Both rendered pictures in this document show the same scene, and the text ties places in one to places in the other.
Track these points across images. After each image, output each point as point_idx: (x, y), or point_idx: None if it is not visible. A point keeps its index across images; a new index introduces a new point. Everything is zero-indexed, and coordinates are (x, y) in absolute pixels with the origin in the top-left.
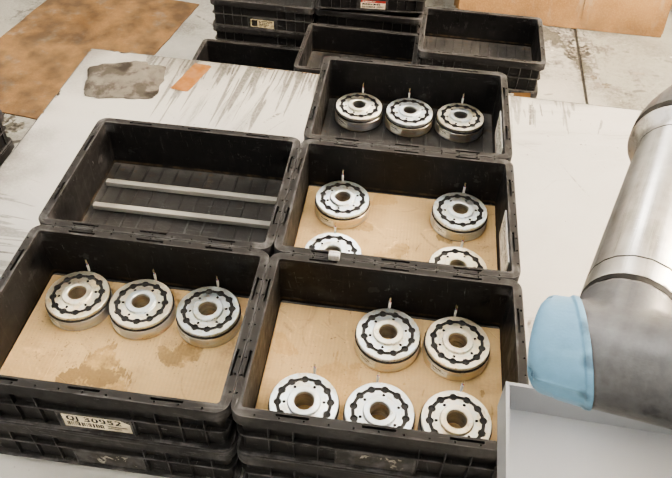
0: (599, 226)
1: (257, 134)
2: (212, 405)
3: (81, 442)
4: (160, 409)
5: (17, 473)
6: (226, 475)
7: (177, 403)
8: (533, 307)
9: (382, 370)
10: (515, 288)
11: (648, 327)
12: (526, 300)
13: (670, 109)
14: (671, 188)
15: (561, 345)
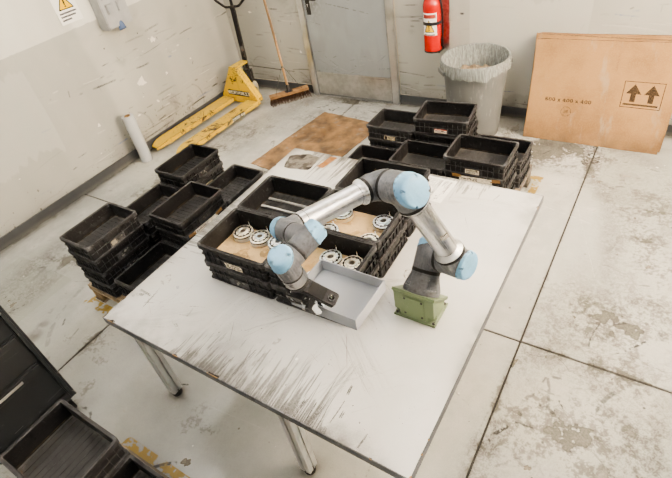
0: (463, 239)
1: (318, 185)
2: (259, 263)
3: (232, 276)
4: (246, 262)
5: (215, 284)
6: (271, 295)
7: (250, 261)
8: (411, 265)
9: None
10: (373, 246)
11: (285, 221)
12: (410, 262)
13: (355, 180)
14: (329, 198)
15: (272, 224)
